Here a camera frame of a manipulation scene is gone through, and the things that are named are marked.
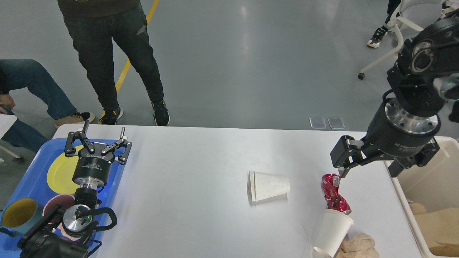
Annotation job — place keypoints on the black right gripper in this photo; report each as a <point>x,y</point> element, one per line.
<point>392,131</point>

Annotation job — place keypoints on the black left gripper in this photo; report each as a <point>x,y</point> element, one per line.
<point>92,166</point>

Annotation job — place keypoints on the yellow plastic plate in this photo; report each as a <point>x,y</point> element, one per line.
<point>60,173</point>

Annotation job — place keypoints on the white paper cup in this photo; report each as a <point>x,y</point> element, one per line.
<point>331,231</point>
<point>263,185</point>

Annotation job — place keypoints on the brown paper front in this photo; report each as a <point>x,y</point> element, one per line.
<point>360,246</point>

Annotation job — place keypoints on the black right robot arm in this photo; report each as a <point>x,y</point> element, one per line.
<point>425,72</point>

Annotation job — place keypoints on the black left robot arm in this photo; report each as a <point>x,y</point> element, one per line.
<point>68,232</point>

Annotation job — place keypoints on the crushed red can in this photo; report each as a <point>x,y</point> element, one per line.
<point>330,186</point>

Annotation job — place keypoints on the white plastic bin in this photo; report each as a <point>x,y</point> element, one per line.
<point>435,186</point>

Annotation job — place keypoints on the white chair leg left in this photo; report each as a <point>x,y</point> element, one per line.
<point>16,158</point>

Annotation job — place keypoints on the white table edge left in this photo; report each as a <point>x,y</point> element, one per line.
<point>6,121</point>

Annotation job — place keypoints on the teal mug yellow inside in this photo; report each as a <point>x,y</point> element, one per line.
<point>20,216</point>

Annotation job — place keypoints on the lying white paper cup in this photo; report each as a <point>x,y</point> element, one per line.
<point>263,185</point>

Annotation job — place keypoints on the seated person in jeans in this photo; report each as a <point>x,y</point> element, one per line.
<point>29,74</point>

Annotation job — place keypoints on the person in dark jeans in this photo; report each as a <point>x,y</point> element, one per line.
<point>377,37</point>

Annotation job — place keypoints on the person in black trousers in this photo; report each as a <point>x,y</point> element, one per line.
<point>94,25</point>

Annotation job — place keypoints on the grey office chair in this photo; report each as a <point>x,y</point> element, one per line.
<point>411,18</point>

